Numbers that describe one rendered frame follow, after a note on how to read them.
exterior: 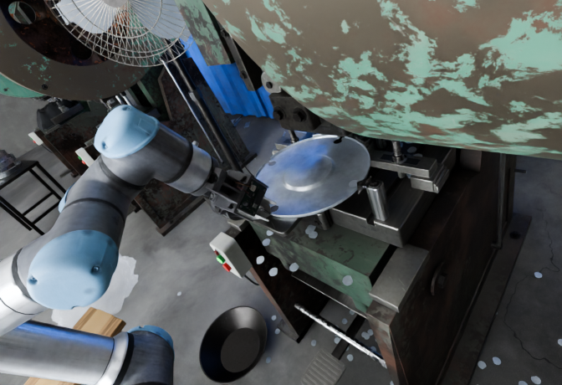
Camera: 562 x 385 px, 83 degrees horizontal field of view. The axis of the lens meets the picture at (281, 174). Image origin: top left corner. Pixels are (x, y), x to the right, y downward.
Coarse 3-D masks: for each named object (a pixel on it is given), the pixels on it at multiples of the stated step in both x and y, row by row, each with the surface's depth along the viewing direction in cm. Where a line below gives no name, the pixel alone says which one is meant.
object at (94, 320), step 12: (96, 312) 130; (84, 324) 127; (96, 324) 125; (108, 324) 123; (120, 324) 121; (24, 384) 115; (36, 384) 112; (48, 384) 111; (60, 384) 109; (72, 384) 107
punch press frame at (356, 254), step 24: (192, 0) 61; (192, 24) 66; (216, 24) 62; (216, 48) 66; (456, 168) 89; (288, 240) 80; (312, 240) 76; (336, 240) 74; (360, 240) 71; (408, 240) 75; (288, 264) 94; (312, 264) 80; (336, 264) 70; (360, 264) 66; (384, 264) 68; (336, 288) 80; (360, 288) 70; (312, 312) 112
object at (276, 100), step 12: (264, 72) 67; (264, 84) 69; (276, 84) 66; (276, 96) 66; (288, 96) 64; (276, 108) 68; (288, 108) 66; (300, 108) 63; (288, 120) 69; (300, 120) 64; (312, 120) 65; (324, 120) 66
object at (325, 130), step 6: (324, 126) 68; (330, 126) 67; (336, 126) 66; (312, 132) 73; (318, 132) 71; (324, 132) 70; (330, 132) 68; (336, 132) 67; (342, 132) 66; (348, 132) 66
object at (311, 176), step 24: (312, 144) 84; (336, 144) 80; (360, 144) 75; (264, 168) 83; (288, 168) 78; (312, 168) 74; (336, 168) 72; (360, 168) 69; (288, 192) 71; (312, 192) 68; (336, 192) 66; (288, 216) 65
